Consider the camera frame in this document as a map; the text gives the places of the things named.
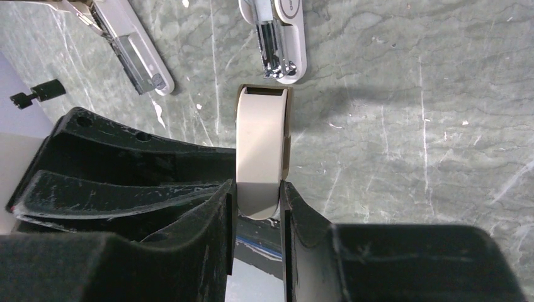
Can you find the beige brown small stapler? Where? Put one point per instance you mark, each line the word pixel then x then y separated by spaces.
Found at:
pixel 263 140

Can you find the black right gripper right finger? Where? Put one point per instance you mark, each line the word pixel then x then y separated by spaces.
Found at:
pixel 326 261

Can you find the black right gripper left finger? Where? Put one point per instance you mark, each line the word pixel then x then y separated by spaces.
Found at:
pixel 189 260

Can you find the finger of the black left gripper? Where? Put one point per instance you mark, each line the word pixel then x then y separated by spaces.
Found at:
pixel 180 211
pixel 91 147

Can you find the long white stapler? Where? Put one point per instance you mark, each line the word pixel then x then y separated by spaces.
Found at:
pixel 117 22

